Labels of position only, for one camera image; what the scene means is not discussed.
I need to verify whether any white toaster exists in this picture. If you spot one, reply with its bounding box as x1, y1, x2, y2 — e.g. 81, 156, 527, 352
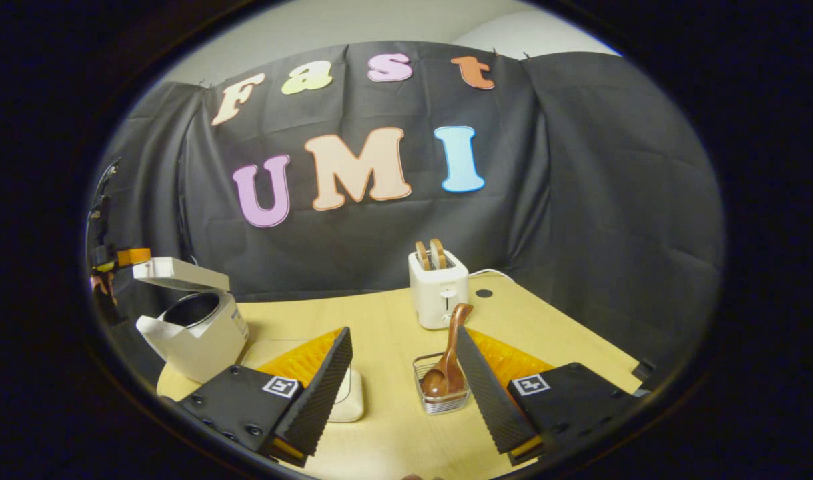
408, 250, 470, 330

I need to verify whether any clear container of rice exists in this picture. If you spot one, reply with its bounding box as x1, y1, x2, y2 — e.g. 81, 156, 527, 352
243, 339, 365, 423

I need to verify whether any white toaster cable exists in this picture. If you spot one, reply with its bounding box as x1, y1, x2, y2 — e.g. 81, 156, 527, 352
468, 268, 517, 284

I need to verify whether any black backdrop cloth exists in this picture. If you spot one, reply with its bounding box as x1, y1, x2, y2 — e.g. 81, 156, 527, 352
86, 41, 725, 374

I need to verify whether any brown wooden spoon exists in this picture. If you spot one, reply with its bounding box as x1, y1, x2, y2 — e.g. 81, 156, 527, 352
420, 303, 474, 399

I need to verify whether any clear chopstick holder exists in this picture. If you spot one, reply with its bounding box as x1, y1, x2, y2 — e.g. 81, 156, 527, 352
413, 352, 472, 415

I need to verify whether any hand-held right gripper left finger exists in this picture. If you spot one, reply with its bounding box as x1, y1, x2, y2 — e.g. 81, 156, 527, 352
177, 327, 353, 467

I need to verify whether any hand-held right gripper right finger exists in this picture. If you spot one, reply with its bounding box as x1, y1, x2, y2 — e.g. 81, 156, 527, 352
456, 325, 640, 466

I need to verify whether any white rice cooker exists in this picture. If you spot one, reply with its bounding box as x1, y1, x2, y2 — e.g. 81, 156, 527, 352
135, 257, 250, 385

